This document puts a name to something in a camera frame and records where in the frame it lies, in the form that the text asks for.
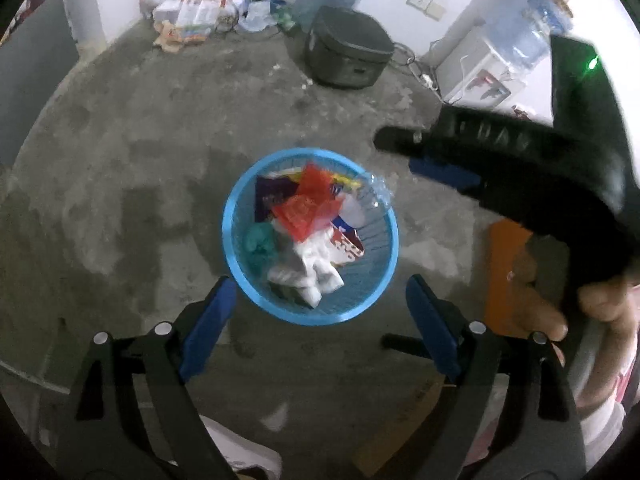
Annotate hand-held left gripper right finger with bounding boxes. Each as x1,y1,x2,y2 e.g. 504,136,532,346
405,274,586,480

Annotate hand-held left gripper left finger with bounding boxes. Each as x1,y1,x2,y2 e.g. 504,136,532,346
52,276,238,480

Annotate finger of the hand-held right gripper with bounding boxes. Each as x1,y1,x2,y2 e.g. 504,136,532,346
409,156,483,195
374,126,441,157

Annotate clear plastic bottle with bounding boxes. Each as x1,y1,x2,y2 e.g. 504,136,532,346
345,170,393,226

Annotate blue plastic basket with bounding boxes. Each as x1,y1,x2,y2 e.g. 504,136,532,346
221,147,400,326

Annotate green wrapper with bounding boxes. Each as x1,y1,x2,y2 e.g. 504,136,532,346
242,222,278,276

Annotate blue label paper cup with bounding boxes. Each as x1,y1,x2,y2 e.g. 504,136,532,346
331,215,366,267

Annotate red snack bag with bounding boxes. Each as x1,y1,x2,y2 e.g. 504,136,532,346
272,162,346,241

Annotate white tissue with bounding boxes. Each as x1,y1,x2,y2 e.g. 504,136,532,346
267,232,346,308

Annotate person's right hand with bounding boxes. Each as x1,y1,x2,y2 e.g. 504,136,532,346
510,240,640,401

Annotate orange wooden board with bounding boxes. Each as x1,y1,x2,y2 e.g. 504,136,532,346
482,220,538,341

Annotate white water dispenser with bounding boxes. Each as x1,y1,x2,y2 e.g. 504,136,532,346
437,25,526,111

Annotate brown cardboard sheet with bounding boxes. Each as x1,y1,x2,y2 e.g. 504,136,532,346
350,375,451,476

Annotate black rice cooker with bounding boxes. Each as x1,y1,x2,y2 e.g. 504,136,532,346
304,6,396,90

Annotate white fuzzy clothing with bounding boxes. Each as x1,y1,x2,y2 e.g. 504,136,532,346
200,415,283,480

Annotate water jug on dispenser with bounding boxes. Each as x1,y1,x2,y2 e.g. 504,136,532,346
487,0,573,73

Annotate clear plastic bags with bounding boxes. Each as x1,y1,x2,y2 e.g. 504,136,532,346
235,0,301,36

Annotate pile of printed papers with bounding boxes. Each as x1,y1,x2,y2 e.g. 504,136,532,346
152,0,236,51

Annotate wall socket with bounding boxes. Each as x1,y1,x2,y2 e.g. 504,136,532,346
406,0,447,22

